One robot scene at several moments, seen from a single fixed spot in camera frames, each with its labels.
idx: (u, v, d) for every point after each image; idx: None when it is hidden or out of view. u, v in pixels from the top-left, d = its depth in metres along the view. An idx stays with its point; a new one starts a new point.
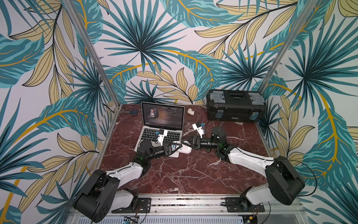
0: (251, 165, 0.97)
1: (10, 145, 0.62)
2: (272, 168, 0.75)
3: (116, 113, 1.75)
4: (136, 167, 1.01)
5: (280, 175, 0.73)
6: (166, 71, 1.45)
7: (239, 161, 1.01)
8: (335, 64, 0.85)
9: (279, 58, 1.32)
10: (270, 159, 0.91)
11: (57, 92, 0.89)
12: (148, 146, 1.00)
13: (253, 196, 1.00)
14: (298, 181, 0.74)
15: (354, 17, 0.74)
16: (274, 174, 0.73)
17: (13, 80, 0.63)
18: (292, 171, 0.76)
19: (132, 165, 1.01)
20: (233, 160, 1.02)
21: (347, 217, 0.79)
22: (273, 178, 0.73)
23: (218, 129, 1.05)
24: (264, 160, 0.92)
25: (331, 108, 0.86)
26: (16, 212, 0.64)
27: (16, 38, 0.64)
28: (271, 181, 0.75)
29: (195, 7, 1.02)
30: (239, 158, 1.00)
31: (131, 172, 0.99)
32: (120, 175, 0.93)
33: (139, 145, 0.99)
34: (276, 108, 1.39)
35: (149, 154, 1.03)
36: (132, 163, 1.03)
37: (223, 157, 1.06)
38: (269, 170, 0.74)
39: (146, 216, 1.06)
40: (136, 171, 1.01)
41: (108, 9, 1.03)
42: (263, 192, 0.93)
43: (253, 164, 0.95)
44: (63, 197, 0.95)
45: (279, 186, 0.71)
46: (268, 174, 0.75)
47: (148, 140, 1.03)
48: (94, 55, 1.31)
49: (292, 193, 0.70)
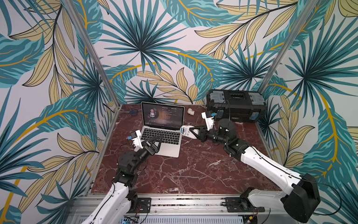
0: (271, 176, 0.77)
1: (11, 145, 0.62)
2: (299, 188, 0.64)
3: (116, 113, 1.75)
4: (120, 191, 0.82)
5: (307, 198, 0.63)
6: (166, 71, 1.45)
7: (254, 164, 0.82)
8: (335, 64, 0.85)
9: (279, 58, 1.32)
10: (296, 175, 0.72)
11: (57, 91, 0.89)
12: (130, 158, 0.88)
13: (255, 199, 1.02)
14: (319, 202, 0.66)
15: (354, 17, 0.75)
16: (302, 195, 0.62)
17: (13, 80, 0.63)
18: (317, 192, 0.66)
19: (113, 194, 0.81)
20: (246, 158, 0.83)
21: (346, 217, 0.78)
22: (298, 200, 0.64)
23: (228, 122, 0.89)
24: (285, 174, 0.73)
25: (331, 108, 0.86)
26: (16, 212, 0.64)
27: (16, 38, 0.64)
28: (292, 201, 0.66)
29: (195, 7, 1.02)
30: (255, 163, 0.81)
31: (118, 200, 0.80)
32: (99, 219, 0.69)
33: (120, 159, 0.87)
34: (276, 108, 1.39)
35: (134, 165, 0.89)
36: (113, 190, 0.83)
37: (234, 153, 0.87)
38: (298, 192, 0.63)
39: (146, 216, 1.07)
40: (121, 194, 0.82)
41: (108, 9, 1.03)
42: (269, 201, 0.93)
43: (274, 175, 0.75)
44: (63, 197, 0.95)
45: (301, 208, 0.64)
46: (294, 194, 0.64)
47: (127, 152, 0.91)
48: (94, 55, 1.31)
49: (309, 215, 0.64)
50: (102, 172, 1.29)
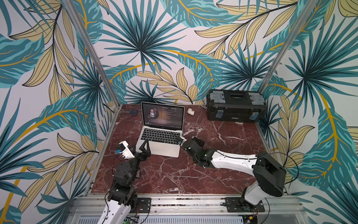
0: (237, 166, 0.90)
1: (10, 145, 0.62)
2: (258, 167, 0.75)
3: (116, 113, 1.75)
4: (114, 211, 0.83)
5: (267, 172, 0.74)
6: (166, 71, 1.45)
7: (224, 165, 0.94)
8: (335, 64, 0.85)
9: (279, 59, 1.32)
10: (253, 157, 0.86)
11: (57, 91, 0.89)
12: (127, 169, 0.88)
13: (251, 197, 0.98)
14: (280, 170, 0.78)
15: (353, 17, 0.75)
16: (262, 172, 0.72)
17: (12, 80, 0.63)
18: (274, 163, 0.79)
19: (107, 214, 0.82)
20: (216, 165, 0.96)
21: (346, 217, 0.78)
22: (261, 177, 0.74)
23: (190, 141, 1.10)
24: (246, 159, 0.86)
25: (331, 108, 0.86)
26: (16, 212, 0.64)
27: (16, 38, 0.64)
28: (260, 179, 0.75)
29: (195, 7, 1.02)
30: (223, 163, 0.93)
31: (113, 220, 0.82)
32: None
33: (116, 171, 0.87)
34: (276, 108, 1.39)
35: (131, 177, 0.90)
36: (107, 209, 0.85)
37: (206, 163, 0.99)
38: (256, 171, 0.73)
39: (147, 216, 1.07)
40: (115, 214, 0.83)
41: (108, 9, 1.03)
42: (262, 194, 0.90)
43: (239, 165, 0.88)
44: (63, 197, 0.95)
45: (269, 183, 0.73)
46: (257, 174, 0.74)
47: (125, 163, 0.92)
48: (94, 55, 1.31)
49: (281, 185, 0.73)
50: (102, 172, 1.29)
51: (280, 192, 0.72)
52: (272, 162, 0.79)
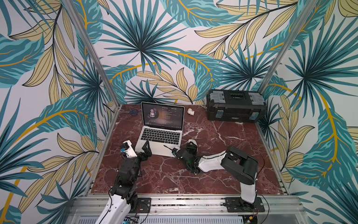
0: (216, 165, 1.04)
1: (11, 145, 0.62)
2: (224, 160, 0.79)
3: (116, 113, 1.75)
4: (117, 205, 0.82)
5: (233, 162, 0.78)
6: (166, 71, 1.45)
7: (208, 166, 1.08)
8: (335, 64, 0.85)
9: (279, 59, 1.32)
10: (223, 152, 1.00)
11: (57, 91, 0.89)
12: (131, 165, 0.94)
13: (245, 195, 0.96)
14: (247, 160, 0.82)
15: (353, 17, 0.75)
16: (226, 164, 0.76)
17: (12, 80, 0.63)
18: (242, 154, 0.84)
19: (110, 208, 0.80)
20: (203, 169, 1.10)
21: (347, 218, 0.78)
22: (229, 169, 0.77)
23: (182, 150, 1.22)
24: (219, 156, 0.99)
25: (331, 108, 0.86)
26: (16, 212, 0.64)
27: (16, 38, 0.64)
28: (230, 172, 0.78)
29: (195, 7, 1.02)
30: (205, 164, 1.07)
31: (115, 214, 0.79)
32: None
33: (121, 166, 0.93)
34: (276, 108, 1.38)
35: (134, 174, 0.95)
36: (110, 203, 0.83)
37: (197, 170, 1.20)
38: (223, 164, 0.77)
39: (147, 216, 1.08)
40: (118, 208, 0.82)
41: (108, 9, 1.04)
42: (248, 187, 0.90)
43: (216, 163, 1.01)
44: (63, 197, 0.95)
45: (237, 172, 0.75)
46: (224, 167, 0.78)
47: (129, 160, 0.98)
48: (94, 55, 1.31)
49: (251, 173, 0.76)
50: (102, 172, 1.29)
51: (251, 179, 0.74)
52: (239, 153, 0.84)
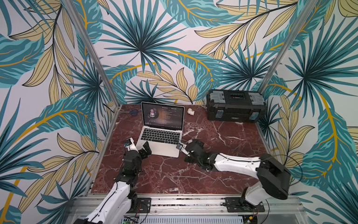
0: (240, 170, 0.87)
1: (10, 145, 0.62)
2: (263, 170, 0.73)
3: (116, 113, 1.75)
4: (122, 188, 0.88)
5: (271, 175, 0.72)
6: (166, 71, 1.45)
7: (228, 168, 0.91)
8: (335, 64, 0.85)
9: (279, 59, 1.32)
10: (256, 160, 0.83)
11: (57, 92, 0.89)
12: (135, 155, 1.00)
13: (252, 198, 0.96)
14: (285, 172, 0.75)
15: (353, 17, 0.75)
16: (265, 176, 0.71)
17: (12, 80, 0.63)
18: (279, 165, 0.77)
19: (115, 190, 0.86)
20: (220, 168, 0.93)
21: (347, 218, 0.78)
22: (266, 180, 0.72)
23: (193, 144, 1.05)
24: (251, 162, 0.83)
25: (331, 108, 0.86)
26: (16, 212, 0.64)
27: (16, 38, 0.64)
28: (265, 183, 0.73)
29: (195, 7, 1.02)
30: (226, 165, 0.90)
31: (120, 197, 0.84)
32: (106, 212, 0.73)
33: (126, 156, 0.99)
34: (276, 108, 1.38)
35: (137, 164, 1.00)
36: (115, 186, 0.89)
37: (209, 167, 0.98)
38: (261, 174, 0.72)
39: (146, 216, 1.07)
40: (123, 191, 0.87)
41: (108, 9, 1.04)
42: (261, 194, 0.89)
43: (243, 169, 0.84)
44: (63, 197, 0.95)
45: (274, 186, 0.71)
46: (261, 177, 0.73)
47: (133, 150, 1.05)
48: (94, 55, 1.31)
49: (286, 188, 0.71)
50: (102, 172, 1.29)
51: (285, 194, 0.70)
52: (276, 164, 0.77)
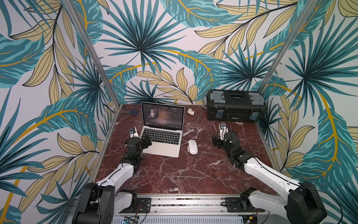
0: (271, 183, 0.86)
1: (10, 145, 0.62)
2: (297, 193, 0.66)
3: (116, 113, 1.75)
4: (126, 167, 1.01)
5: (306, 204, 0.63)
6: (166, 71, 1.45)
7: (257, 174, 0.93)
8: (335, 64, 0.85)
9: (279, 59, 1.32)
10: (294, 182, 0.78)
11: (57, 91, 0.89)
12: (137, 140, 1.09)
13: (257, 203, 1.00)
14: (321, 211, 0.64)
15: (353, 17, 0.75)
16: (298, 200, 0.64)
17: (12, 80, 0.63)
18: (318, 201, 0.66)
19: (121, 168, 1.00)
20: (250, 170, 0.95)
21: (347, 218, 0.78)
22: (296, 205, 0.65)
23: (234, 136, 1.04)
24: (286, 181, 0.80)
25: (331, 108, 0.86)
26: (16, 212, 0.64)
27: (16, 38, 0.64)
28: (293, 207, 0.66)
29: (195, 7, 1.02)
30: (257, 171, 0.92)
31: (124, 173, 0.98)
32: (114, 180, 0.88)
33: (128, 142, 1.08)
34: (276, 108, 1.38)
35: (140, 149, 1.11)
36: (121, 165, 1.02)
37: (237, 164, 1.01)
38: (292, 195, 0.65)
39: (146, 216, 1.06)
40: (127, 170, 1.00)
41: (108, 9, 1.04)
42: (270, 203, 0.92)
43: (274, 182, 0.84)
44: (63, 197, 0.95)
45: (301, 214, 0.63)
46: (291, 199, 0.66)
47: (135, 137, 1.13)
48: (94, 55, 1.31)
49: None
50: (102, 172, 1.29)
51: None
52: (315, 198, 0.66)
